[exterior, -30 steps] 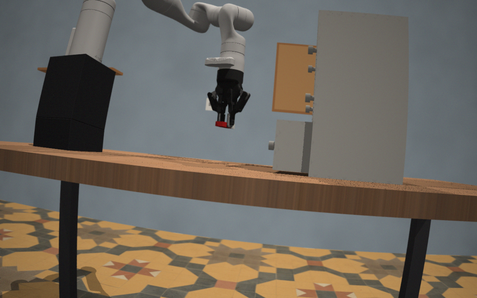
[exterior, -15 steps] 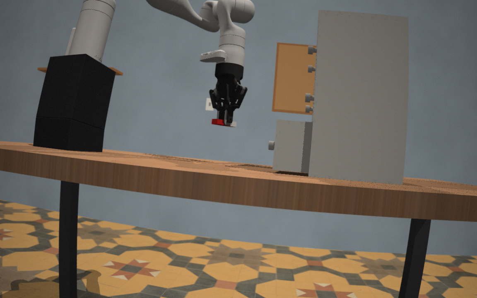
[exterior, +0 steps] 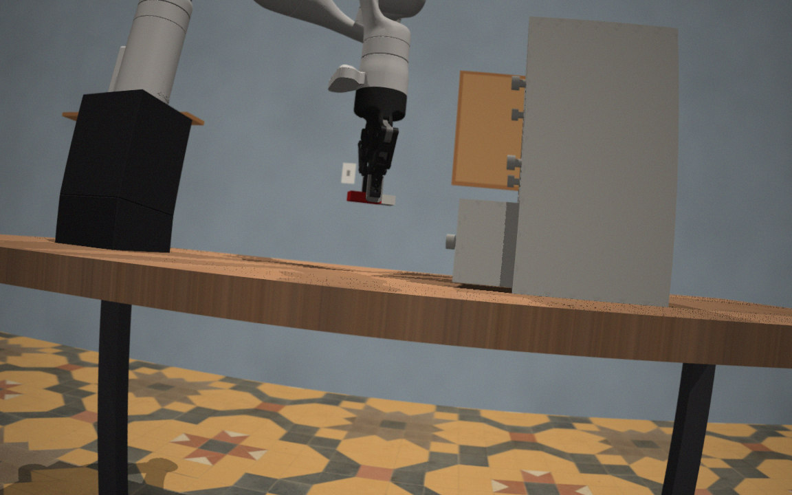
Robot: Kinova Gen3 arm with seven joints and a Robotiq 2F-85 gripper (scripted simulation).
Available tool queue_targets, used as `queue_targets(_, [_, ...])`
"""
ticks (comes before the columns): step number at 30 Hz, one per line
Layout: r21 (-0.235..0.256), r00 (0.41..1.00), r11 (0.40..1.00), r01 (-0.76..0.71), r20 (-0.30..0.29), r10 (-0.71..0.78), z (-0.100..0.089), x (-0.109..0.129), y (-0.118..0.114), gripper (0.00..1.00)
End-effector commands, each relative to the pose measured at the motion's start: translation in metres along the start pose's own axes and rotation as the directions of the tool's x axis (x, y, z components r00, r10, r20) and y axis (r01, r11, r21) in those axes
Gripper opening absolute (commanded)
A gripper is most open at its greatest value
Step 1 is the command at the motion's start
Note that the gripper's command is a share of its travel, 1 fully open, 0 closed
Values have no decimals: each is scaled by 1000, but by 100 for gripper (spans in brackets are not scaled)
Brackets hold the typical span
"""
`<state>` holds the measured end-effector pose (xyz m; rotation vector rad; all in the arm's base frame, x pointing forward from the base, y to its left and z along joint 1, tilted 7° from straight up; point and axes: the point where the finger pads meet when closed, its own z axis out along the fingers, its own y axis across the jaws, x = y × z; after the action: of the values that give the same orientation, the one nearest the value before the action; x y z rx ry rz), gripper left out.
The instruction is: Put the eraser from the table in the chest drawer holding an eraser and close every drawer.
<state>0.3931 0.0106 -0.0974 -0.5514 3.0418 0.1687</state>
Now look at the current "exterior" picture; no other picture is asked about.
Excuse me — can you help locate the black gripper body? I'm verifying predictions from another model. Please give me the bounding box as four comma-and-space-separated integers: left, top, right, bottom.
354, 87, 407, 150

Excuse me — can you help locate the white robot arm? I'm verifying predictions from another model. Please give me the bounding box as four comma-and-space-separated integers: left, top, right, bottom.
108, 0, 426, 104

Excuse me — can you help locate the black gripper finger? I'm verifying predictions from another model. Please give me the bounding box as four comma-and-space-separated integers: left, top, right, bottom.
365, 120, 399, 203
358, 129, 370, 192

